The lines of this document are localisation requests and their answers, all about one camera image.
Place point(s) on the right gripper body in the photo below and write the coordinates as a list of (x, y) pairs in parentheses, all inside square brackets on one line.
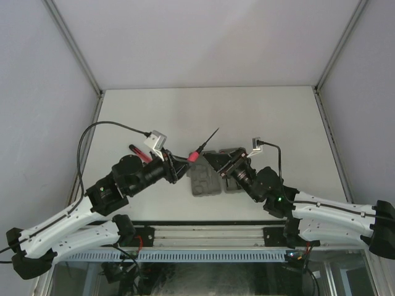
[(241, 173)]

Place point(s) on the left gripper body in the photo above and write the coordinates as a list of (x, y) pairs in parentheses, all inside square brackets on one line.
[(153, 171)]

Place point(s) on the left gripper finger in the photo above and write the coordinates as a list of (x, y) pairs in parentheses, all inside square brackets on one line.
[(176, 156), (179, 170)]

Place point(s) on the red screwdriver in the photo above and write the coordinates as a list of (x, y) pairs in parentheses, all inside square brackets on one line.
[(195, 155)]

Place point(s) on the red utility knife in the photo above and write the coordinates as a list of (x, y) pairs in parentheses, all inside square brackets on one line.
[(144, 157)]

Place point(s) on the grey plastic tool case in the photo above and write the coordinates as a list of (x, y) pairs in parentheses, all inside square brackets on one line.
[(206, 182)]

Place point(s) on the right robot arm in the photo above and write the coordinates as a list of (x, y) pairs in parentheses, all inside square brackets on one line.
[(309, 217)]

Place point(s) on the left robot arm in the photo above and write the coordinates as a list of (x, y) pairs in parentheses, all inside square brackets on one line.
[(91, 221)]

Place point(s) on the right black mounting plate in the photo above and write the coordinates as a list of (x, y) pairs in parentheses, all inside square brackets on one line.
[(274, 237)]

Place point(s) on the black mounting plate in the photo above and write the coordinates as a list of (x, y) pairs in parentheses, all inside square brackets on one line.
[(274, 237), (144, 237)]

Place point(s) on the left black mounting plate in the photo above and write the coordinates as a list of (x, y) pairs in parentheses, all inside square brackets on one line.
[(144, 237)]

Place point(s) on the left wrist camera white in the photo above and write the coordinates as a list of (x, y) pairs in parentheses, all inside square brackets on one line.
[(155, 142)]

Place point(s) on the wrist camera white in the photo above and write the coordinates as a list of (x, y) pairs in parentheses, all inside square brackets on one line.
[(155, 142), (257, 147)]

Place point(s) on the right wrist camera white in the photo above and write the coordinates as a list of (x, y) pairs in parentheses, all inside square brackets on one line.
[(257, 147)]

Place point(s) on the aluminium front rail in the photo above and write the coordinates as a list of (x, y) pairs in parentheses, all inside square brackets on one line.
[(244, 235)]

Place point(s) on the left aluminium frame post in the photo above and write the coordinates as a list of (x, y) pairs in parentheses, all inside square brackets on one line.
[(67, 36)]

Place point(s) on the aluminium frame post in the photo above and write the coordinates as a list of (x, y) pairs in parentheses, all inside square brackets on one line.
[(318, 87), (67, 36)]

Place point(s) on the grey slotted cable duct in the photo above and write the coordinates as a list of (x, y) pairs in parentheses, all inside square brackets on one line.
[(183, 256)]

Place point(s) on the right aluminium frame post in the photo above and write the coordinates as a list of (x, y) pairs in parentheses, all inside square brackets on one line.
[(318, 87)]

